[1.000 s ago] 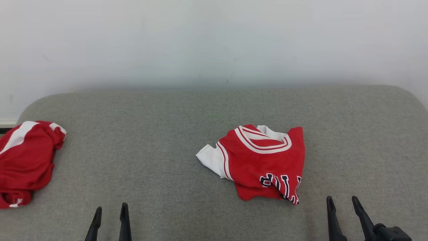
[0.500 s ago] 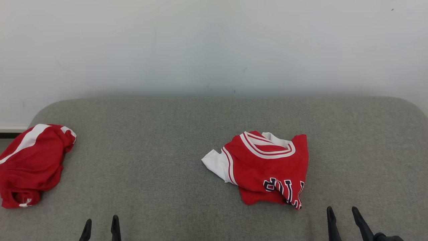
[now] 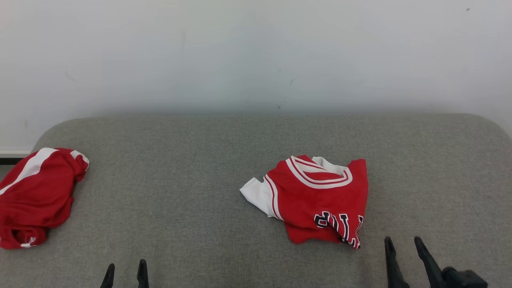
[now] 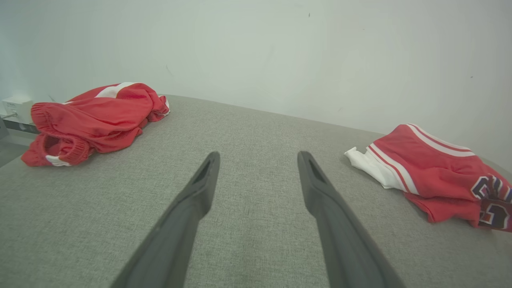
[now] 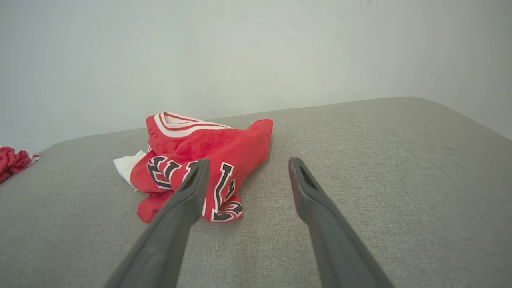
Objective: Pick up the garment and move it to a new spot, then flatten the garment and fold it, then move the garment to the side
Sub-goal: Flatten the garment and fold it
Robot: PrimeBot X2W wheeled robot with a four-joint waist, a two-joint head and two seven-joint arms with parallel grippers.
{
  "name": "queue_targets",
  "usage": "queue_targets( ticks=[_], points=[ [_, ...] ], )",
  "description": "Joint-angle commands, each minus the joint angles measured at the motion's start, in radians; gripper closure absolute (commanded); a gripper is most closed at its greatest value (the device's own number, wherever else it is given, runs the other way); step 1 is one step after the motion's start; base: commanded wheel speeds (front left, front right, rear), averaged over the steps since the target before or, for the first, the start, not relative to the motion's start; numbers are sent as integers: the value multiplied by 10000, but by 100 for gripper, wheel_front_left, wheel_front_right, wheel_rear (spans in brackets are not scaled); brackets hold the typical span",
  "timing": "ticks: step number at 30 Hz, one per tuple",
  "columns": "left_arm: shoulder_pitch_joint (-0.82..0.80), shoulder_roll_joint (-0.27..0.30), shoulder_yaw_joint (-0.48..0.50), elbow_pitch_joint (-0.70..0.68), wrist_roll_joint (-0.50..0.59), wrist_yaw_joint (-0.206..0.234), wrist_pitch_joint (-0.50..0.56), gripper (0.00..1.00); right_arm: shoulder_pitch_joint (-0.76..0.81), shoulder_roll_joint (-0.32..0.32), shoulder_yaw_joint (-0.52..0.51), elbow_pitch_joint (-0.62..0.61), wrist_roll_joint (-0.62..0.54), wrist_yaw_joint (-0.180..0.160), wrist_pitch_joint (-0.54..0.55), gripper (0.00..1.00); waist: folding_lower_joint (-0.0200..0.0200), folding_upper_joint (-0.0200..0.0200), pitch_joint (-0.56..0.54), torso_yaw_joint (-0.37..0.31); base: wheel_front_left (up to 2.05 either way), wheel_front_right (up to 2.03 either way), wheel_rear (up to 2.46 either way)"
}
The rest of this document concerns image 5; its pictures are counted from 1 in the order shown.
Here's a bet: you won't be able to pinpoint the red white-striped shorts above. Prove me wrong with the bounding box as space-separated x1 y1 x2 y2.
0 146 40 184

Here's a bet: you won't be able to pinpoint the red white lettered jersey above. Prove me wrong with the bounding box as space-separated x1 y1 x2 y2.
113 111 274 223

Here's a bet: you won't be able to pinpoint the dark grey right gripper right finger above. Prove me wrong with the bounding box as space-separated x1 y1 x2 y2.
288 157 395 288

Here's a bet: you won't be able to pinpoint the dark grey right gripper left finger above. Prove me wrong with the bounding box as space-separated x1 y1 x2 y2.
104 158 211 288

